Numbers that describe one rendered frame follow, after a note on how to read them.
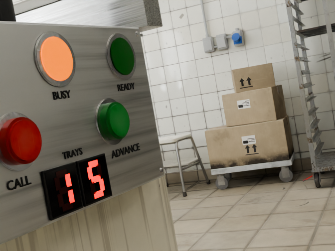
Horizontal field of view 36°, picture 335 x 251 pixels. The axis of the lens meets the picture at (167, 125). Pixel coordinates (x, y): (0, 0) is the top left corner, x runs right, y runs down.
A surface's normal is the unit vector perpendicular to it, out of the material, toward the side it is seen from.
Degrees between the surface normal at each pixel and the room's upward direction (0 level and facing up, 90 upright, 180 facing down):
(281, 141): 90
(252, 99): 87
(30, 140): 90
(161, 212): 90
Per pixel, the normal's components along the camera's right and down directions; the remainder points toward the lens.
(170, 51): -0.38, 0.11
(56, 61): 0.84, -0.12
